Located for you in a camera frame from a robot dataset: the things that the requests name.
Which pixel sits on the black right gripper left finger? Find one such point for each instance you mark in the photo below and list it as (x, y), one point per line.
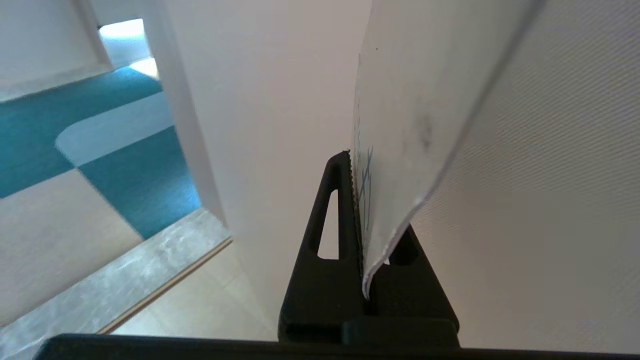
(320, 300)

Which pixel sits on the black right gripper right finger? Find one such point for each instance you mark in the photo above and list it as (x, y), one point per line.
(415, 305)

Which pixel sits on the blue and white door hanger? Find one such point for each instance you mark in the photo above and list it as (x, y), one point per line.
(415, 100)

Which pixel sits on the beige room door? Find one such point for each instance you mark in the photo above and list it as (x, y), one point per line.
(550, 200)

